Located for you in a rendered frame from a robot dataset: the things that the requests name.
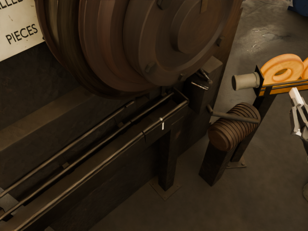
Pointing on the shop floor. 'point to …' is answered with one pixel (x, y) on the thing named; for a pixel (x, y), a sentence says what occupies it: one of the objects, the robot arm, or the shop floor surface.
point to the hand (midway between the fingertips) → (296, 98)
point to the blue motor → (299, 7)
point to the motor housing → (226, 141)
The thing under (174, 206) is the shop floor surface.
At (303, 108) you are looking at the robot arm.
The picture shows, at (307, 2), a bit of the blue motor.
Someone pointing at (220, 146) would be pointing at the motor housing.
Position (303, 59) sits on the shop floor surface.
